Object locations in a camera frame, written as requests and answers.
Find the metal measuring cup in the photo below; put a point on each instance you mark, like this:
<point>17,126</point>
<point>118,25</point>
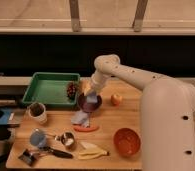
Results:
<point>67,139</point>

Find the blue book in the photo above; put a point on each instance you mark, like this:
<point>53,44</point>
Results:
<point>10,117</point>

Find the yellow banana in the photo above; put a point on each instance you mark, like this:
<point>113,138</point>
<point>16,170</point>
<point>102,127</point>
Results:
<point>91,151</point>

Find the black handled tool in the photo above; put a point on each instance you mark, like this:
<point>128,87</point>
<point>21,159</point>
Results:
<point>57,153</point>

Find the small apple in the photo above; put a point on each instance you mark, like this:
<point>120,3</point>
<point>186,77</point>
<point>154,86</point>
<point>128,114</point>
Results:
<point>116,99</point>

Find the blue sponge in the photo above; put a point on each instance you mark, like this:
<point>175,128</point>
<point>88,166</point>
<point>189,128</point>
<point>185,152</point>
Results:
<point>91,98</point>

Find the green plastic tray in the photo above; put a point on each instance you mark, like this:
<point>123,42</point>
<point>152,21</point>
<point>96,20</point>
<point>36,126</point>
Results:
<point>51,89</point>

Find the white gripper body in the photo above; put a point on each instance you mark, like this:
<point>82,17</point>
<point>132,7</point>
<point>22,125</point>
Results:
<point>95,85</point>

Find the purple bowl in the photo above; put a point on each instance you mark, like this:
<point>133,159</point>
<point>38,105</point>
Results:
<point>88,107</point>

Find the white mug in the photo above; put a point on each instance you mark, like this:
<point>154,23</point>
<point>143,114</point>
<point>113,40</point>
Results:
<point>37,111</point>

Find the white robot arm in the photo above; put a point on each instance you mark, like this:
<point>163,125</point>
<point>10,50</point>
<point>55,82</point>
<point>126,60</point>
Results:
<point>167,105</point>

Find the small dark metal object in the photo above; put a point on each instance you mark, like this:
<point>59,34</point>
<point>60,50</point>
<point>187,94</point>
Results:
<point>27,157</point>

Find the orange bowl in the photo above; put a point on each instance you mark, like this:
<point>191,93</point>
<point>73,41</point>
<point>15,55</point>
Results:
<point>127,142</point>

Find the orange carrot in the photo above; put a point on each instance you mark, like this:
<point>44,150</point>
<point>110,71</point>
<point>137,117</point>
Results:
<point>79,128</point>

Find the brown pine cone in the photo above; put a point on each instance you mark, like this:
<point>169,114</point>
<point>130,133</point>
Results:
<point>71,90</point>

